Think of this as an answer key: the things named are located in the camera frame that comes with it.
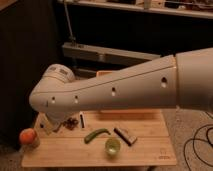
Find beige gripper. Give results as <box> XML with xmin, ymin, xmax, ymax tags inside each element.
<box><xmin>39</xmin><ymin>114</ymin><xmax>68</xmax><ymax>135</ymax></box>

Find dark grape bunch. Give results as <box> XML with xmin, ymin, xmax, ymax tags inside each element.
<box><xmin>63</xmin><ymin>118</ymin><xmax>79</xmax><ymax>130</ymax></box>

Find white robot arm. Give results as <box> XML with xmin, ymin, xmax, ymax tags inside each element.
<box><xmin>29</xmin><ymin>47</ymin><xmax>213</xmax><ymax>127</ymax></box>

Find orange peach fruit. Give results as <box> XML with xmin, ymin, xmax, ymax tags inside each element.
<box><xmin>19</xmin><ymin>128</ymin><xmax>37</xmax><ymax>145</ymax></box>

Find green chili pepper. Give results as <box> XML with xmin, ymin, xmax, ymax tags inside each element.
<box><xmin>84</xmin><ymin>128</ymin><xmax>111</xmax><ymax>144</ymax></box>

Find wooden board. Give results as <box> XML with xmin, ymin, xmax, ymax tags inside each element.
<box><xmin>22</xmin><ymin>110</ymin><xmax>177</xmax><ymax>167</ymax></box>

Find green cup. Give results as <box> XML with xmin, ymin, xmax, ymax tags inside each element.
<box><xmin>105</xmin><ymin>138</ymin><xmax>121</xmax><ymax>156</ymax></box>

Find yellow plastic bin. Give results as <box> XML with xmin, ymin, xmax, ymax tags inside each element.
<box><xmin>96</xmin><ymin>70</ymin><xmax>113</xmax><ymax>77</ymax></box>

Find dark rectangular block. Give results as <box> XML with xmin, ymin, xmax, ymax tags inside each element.
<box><xmin>114</xmin><ymin>127</ymin><xmax>137</xmax><ymax>146</ymax></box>

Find knife with black handle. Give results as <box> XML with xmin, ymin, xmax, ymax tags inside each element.
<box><xmin>79</xmin><ymin>114</ymin><xmax>85</xmax><ymax>129</ymax></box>

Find grey metal shelf rail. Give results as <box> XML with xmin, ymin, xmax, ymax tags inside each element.
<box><xmin>62</xmin><ymin>42</ymin><xmax>159</xmax><ymax>66</ymax></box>

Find black floor cables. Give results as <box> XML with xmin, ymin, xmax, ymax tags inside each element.
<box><xmin>182</xmin><ymin>111</ymin><xmax>213</xmax><ymax>171</ymax></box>

